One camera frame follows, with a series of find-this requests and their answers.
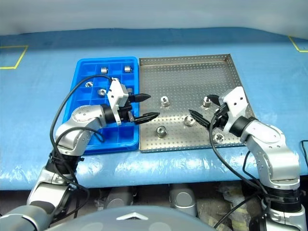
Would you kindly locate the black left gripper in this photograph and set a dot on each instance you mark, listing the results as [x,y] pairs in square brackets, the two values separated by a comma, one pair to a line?
[125,113]

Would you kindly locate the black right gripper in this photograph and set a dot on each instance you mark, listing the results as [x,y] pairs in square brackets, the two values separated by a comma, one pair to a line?
[222,118]

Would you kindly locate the metal nut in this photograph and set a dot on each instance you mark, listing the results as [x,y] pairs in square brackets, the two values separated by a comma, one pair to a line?
[100,92]
[116,79]
[207,102]

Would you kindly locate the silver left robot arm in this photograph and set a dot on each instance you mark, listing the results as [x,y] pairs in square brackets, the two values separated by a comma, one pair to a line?
[84,118]

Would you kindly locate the blue compartment tray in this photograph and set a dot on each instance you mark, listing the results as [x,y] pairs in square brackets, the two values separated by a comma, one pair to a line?
[83,69]

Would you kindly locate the metal nut in bin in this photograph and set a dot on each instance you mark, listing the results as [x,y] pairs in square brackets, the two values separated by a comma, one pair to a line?
[116,79]
[100,92]

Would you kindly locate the perforated metal tray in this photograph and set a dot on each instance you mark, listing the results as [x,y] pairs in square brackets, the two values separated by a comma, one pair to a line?
[178,79]

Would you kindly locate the grey rounded housing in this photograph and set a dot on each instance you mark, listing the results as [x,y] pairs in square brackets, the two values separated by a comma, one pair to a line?
[119,197]
[183,198]

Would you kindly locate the blue plastic table cover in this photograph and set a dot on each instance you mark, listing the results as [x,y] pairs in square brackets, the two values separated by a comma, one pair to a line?
[36,108]

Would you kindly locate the grey robot torso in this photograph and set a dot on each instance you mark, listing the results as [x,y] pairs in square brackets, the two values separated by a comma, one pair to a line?
[132,223]

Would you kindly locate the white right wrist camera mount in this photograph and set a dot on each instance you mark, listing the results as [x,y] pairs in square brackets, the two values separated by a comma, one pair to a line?
[235,101]

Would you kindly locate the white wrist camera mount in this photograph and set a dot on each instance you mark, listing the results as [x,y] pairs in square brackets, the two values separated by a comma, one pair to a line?
[117,92]
[235,101]

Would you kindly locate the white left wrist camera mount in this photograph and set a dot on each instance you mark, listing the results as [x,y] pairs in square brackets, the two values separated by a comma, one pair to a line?
[117,92]

